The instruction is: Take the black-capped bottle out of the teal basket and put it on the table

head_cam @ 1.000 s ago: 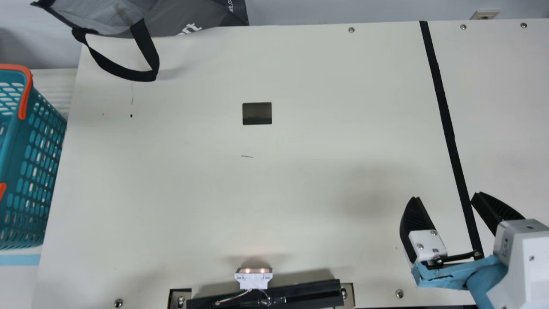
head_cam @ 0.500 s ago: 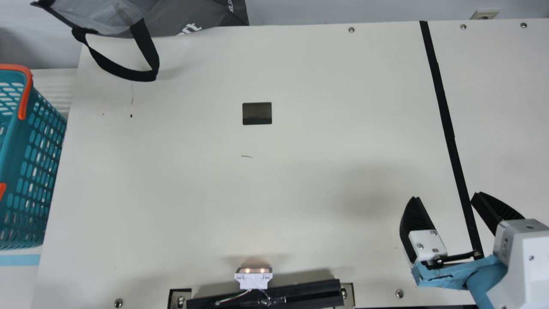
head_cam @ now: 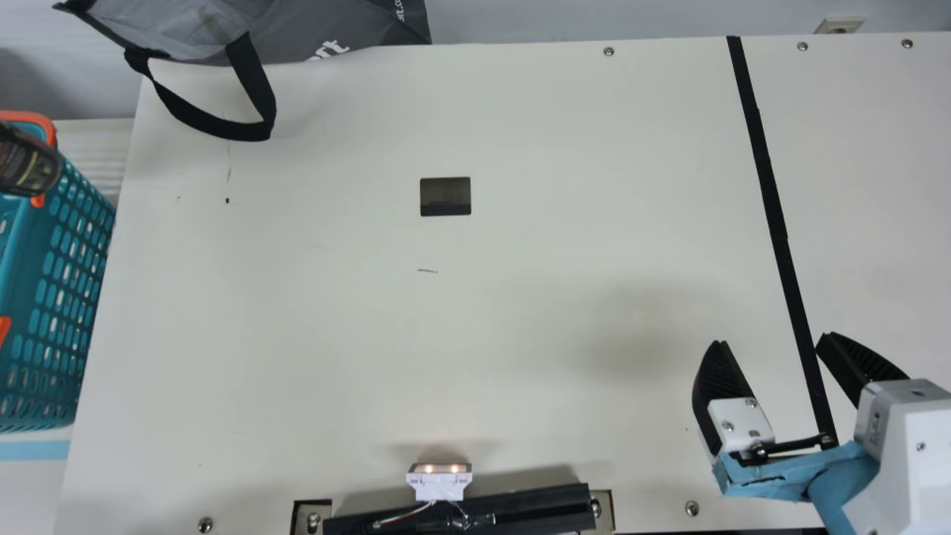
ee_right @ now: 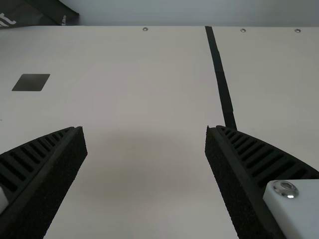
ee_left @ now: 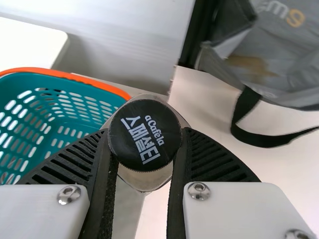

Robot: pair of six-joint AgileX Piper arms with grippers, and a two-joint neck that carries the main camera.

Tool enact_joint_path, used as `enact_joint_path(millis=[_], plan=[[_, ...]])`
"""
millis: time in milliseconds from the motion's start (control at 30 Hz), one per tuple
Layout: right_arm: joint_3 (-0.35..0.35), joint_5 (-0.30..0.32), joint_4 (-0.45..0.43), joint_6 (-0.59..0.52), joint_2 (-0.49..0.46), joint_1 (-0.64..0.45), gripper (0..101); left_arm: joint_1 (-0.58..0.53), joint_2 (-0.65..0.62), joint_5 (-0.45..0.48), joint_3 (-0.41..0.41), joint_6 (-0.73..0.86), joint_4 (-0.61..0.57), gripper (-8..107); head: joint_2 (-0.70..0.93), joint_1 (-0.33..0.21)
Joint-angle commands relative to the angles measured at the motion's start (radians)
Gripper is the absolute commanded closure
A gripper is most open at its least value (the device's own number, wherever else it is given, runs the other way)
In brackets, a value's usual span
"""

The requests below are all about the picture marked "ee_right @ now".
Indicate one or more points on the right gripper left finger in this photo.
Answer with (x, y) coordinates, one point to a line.
(42, 174)

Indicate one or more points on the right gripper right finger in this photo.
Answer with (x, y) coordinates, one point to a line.
(249, 179)

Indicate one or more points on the small square scanner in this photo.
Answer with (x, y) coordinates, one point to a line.
(31, 82)

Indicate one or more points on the black strip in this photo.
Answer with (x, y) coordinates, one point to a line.
(220, 74)

